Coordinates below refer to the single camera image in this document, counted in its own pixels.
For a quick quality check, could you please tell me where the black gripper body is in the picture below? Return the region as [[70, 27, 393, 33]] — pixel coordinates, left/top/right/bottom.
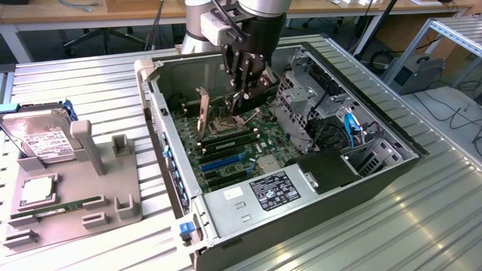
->
[[224, 12, 285, 67]]

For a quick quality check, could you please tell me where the graphics card with metal bracket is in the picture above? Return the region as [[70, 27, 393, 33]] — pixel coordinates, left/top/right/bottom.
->
[[194, 81, 273, 142]]

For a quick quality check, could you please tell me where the silver metal disk bay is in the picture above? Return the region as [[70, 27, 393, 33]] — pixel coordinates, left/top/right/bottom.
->
[[272, 69, 341, 155]]

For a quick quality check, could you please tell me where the black office chair base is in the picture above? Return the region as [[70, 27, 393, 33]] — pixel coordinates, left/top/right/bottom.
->
[[62, 27, 148, 56], [285, 16, 344, 29]]

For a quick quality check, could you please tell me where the metal socket cover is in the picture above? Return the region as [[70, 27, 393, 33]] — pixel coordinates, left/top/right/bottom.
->
[[235, 108, 261, 125]]

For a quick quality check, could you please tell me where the open black PC case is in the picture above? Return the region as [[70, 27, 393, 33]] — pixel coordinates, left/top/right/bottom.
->
[[133, 41, 429, 271]]

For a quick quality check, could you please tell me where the green motherboard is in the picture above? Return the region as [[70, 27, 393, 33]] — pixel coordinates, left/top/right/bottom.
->
[[169, 94, 299, 195]]

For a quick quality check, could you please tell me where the CPU socket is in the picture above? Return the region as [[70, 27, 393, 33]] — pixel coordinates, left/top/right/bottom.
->
[[208, 116, 237, 138]]

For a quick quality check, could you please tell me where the black RAM slot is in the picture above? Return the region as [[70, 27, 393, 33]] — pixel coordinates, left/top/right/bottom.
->
[[204, 126, 260, 146]]

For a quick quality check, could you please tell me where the RAM stick with white label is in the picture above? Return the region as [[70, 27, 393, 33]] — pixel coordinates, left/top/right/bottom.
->
[[202, 135, 259, 155]]

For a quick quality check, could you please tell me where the long black expansion slot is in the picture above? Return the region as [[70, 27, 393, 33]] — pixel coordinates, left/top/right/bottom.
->
[[204, 168, 248, 183], [197, 151, 241, 165], [206, 174, 251, 189]]

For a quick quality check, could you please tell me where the small silver chipset heatsink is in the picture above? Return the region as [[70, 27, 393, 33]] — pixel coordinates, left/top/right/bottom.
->
[[256, 156, 280, 173]]

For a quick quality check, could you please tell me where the blue expansion slot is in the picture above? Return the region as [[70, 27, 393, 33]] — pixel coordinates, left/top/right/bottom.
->
[[200, 157, 244, 172]]

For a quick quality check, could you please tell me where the black plastic fan shroud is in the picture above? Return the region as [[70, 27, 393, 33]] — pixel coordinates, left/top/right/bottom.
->
[[284, 148, 360, 195]]

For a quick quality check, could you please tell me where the perforated silver disk bay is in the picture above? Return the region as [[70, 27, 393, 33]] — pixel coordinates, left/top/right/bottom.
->
[[340, 138, 419, 178]]

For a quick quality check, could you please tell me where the blue plastic disk carrier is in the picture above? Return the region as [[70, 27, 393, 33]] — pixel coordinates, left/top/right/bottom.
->
[[0, 97, 78, 122]]

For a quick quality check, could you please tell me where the silver power supply unit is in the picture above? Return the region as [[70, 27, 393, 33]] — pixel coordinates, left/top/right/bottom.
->
[[201, 163, 319, 238]]

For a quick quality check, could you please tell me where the silver hard disk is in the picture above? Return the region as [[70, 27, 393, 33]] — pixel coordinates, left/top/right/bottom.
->
[[0, 103, 76, 164]]

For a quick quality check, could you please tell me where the grey plastic parts rack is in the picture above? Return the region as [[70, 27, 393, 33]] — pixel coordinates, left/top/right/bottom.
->
[[1, 120, 144, 257]]

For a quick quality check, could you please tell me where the silver CPU chip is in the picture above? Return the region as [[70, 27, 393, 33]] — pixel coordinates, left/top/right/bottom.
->
[[20, 179, 56, 206]]

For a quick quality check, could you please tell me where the green RAM stick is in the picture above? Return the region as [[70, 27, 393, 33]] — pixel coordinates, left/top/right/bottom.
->
[[9, 197, 97, 221]]

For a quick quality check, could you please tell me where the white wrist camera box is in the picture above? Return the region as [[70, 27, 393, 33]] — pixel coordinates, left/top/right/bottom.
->
[[200, 12, 232, 46]]

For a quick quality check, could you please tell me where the wooden desk white frame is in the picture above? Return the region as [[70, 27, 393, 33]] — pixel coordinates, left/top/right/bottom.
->
[[285, 0, 474, 56], [0, 0, 188, 63]]

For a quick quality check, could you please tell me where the black hanging cable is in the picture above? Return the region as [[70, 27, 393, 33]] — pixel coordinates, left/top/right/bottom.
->
[[146, 0, 166, 52]]

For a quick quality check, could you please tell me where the black power wire bundle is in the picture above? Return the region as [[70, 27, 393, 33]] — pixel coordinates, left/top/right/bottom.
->
[[303, 111, 345, 152]]

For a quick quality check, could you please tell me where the blue data wire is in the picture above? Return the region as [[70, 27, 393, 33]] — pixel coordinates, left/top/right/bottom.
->
[[343, 112, 357, 148]]

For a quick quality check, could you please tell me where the grey box with handle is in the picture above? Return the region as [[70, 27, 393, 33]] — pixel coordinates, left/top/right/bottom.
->
[[383, 55, 448, 96]]

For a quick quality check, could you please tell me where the light blue network cable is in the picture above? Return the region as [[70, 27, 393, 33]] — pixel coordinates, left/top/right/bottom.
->
[[58, 0, 98, 12]]

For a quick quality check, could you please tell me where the aluminium profile frame table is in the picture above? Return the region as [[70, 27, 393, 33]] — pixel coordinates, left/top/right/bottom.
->
[[381, 16, 482, 88]]

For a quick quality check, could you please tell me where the black floor cable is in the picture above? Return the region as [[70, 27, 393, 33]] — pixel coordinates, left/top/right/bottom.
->
[[412, 91, 482, 133]]

